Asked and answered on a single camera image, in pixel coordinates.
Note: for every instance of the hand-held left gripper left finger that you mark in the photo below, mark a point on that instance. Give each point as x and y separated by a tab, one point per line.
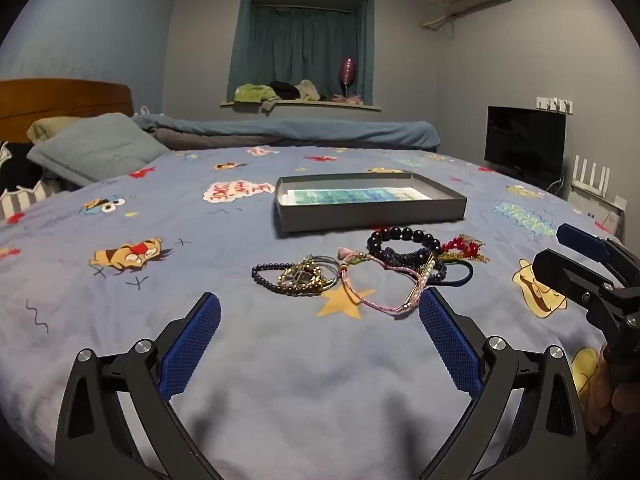
192	345

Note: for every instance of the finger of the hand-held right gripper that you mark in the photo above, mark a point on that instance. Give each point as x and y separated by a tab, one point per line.
560	272
582	241

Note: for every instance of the white cardboard box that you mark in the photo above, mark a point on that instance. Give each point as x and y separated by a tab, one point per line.
607	220

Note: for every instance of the person's right hand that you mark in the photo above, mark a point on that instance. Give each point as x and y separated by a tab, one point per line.
622	397

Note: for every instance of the grey blanket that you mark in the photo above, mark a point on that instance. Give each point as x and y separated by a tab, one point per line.
200	141

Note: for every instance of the green cloth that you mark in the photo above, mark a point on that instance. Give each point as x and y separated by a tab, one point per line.
252	94

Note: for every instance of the wooden headboard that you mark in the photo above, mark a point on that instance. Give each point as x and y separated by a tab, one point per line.
60	100

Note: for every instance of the white router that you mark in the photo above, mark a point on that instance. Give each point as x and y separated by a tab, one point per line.
595	180

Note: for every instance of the pink cloth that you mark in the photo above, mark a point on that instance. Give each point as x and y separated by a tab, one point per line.
350	100

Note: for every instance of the black white striped cushion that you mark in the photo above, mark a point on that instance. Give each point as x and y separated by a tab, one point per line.
20	200

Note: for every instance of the window sill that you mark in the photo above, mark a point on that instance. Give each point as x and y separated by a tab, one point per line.
310	105

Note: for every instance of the beige pillow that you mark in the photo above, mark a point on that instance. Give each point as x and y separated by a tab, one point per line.
47	127

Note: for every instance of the teal curtain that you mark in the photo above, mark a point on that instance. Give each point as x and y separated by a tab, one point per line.
300	45

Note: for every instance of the black cloth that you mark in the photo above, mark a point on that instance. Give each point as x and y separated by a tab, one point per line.
285	90

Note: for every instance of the pink balloon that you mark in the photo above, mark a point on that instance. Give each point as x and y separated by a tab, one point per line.
347	70

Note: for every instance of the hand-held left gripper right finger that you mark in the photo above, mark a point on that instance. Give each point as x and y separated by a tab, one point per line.
450	340

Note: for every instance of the grey shallow box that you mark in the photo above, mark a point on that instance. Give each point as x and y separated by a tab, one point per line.
370	220

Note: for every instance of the beige cloth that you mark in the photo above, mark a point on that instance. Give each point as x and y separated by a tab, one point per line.
307	91

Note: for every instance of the blue-green printed paper sheet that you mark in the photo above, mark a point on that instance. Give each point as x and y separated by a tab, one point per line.
350	195

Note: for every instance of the blue blanket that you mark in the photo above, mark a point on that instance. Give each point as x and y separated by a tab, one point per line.
300	130

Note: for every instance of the air conditioner pipe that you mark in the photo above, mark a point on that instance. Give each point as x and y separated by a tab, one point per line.
435	22

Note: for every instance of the cartoon printed bedsheet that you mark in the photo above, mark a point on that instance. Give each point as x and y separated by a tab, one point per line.
250	385

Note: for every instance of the black television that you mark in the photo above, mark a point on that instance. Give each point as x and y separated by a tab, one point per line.
525	140

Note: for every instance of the blue-grey pillow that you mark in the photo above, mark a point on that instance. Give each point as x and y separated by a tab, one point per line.
95	147

